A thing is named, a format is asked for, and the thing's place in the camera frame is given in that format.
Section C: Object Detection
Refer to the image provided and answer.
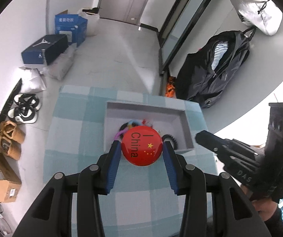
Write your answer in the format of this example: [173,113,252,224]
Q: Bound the pink ring bracelet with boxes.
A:
[114,129,126,142]

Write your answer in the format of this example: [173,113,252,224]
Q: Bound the black fuzzy hair tie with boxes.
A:
[162,133,179,150]

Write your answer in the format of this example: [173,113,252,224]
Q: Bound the blue cardboard box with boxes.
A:
[55,10,88,47]

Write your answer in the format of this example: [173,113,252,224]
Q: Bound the brown cardboard box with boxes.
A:
[0,143,22,203]

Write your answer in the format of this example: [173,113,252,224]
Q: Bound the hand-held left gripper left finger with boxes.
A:
[15,141,121,237]

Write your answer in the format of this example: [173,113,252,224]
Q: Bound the grey door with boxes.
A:
[99,0,155,25]

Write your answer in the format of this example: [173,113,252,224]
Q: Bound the red round badge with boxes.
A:
[121,125,164,167]

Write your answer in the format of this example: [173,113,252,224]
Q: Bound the black framed glass door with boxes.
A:
[159,0,221,77]

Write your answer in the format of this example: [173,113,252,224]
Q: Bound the white tote bag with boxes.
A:
[222,0,283,36]

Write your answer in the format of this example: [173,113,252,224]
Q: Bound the white sack with black top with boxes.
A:
[78,7,100,37]

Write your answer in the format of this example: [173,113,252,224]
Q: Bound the grey cardboard box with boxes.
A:
[104,101,196,154]

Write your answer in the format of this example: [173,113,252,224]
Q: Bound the silver plastic bag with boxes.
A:
[18,67,47,93]

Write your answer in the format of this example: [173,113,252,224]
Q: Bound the dark blue shoebox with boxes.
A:
[21,34,69,66]

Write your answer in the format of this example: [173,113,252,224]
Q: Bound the clear plastic package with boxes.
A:
[44,46,76,81]

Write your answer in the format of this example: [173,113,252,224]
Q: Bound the person's right hand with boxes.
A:
[241,186,278,221]

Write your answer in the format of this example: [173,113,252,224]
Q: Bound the orange bag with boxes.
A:
[165,76,177,98]

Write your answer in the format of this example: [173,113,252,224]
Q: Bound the black and white sneaker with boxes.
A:
[14,94,42,110]
[8,106,38,124]

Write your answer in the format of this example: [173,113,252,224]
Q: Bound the checked teal tablecloth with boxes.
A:
[43,85,218,237]

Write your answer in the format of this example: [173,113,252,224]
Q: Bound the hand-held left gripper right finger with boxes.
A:
[162,141,272,237]

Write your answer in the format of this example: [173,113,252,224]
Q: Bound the black backpack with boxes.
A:
[175,30,251,109]

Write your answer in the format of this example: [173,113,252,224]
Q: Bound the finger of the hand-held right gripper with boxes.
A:
[195,130,266,169]

